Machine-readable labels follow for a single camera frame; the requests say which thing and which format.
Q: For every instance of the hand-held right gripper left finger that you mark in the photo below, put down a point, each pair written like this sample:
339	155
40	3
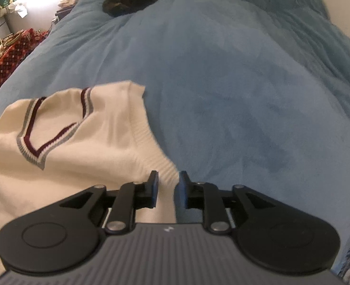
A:
154	190

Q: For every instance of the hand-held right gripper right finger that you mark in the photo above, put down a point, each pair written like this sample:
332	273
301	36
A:
181	193

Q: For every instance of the cream knit vest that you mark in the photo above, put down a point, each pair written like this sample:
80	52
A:
103	142

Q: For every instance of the blue fleece blanket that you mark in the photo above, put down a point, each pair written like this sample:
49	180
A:
237	95

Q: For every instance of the dark curled-up cat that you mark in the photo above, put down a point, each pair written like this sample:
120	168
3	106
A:
127	1

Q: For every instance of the red patterned tablecloth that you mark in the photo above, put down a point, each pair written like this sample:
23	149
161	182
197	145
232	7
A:
5	65

